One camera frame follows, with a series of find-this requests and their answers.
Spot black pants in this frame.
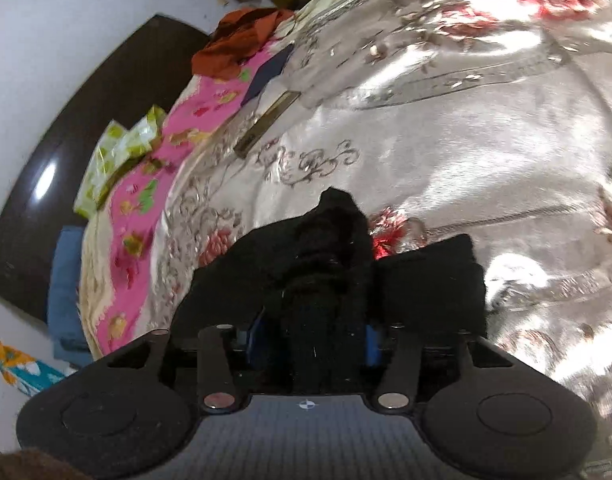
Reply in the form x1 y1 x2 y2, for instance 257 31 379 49
172 187 489 397

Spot brown flat strip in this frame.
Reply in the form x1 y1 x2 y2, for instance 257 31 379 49
233 90 303 159

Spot orange and teal patterned cloth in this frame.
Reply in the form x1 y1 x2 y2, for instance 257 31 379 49
0 339 69 395

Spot dark blue flat booklet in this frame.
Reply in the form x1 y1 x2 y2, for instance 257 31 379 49
240 42 297 107

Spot rust red cloth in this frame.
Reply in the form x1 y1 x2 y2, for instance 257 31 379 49
191 7 297 82

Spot dark wooden headboard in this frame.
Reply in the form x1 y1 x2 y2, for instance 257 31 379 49
0 14 213 322

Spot blue cloth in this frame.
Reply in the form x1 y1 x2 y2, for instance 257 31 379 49
46 225 95 367

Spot green and white patterned packet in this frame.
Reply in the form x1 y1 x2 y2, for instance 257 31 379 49
73 105 169 219

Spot pink floral bed sheet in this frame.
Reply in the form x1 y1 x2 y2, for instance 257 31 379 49
80 35 297 358

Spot floral satin quilt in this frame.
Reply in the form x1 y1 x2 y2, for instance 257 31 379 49
156 0 612 480

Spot brown fuzzy cloth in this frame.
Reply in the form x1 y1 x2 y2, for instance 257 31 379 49
0 449 89 480

